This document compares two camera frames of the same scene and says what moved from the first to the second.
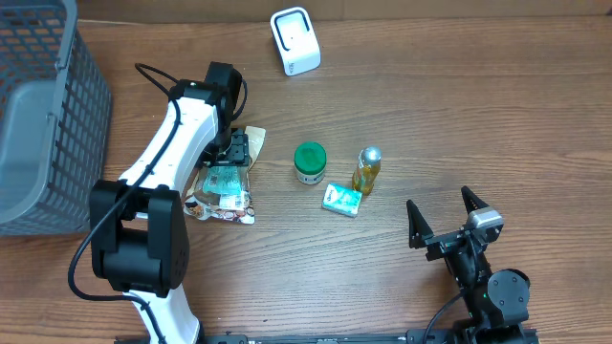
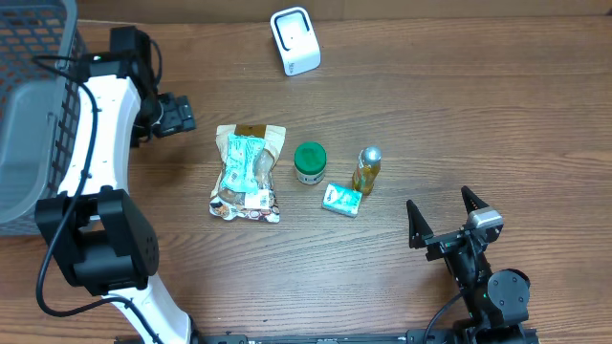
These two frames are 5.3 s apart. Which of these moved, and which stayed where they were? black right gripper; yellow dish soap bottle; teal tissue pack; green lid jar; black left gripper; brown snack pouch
Moved: black left gripper; brown snack pouch
Stayed: black right gripper; green lid jar; yellow dish soap bottle; teal tissue pack
